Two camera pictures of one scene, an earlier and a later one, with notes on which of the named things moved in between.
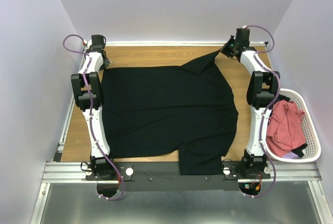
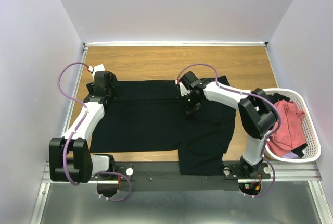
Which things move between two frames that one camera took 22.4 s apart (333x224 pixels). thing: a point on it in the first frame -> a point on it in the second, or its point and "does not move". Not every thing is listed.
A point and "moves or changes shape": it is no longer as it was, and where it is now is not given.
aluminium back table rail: x=176 y=43 does not move
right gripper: x=223 y=49 -> x=190 y=110
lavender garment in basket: x=291 y=155 does not move
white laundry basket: x=312 y=139 does not move
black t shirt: x=191 y=109 moves or changes shape
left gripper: x=105 y=65 -> x=116 y=89
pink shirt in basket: x=285 y=129 does not move
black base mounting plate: x=166 y=176 does not move
